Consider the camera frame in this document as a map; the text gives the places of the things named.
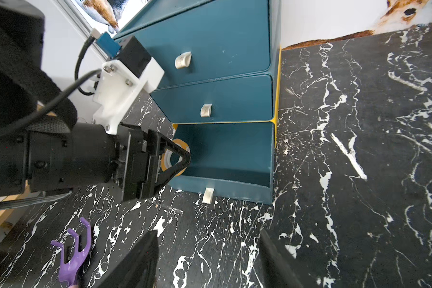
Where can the teal drawer cabinet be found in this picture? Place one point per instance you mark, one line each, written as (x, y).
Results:
(220, 88)

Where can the purple toy garden fork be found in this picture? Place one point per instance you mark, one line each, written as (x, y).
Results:
(69, 270)

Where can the orange tape roll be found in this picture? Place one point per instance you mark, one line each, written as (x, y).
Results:
(174, 159)

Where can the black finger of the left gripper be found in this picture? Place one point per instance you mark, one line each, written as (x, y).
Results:
(155, 145)

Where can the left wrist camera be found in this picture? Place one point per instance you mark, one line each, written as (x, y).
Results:
(131, 71)

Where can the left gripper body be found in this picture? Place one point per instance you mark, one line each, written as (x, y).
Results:
(89, 156)

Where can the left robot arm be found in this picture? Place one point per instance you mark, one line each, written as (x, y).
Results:
(30, 101)

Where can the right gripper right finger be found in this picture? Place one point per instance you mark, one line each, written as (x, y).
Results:
(277, 264)

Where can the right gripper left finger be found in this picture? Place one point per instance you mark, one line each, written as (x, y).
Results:
(139, 267)

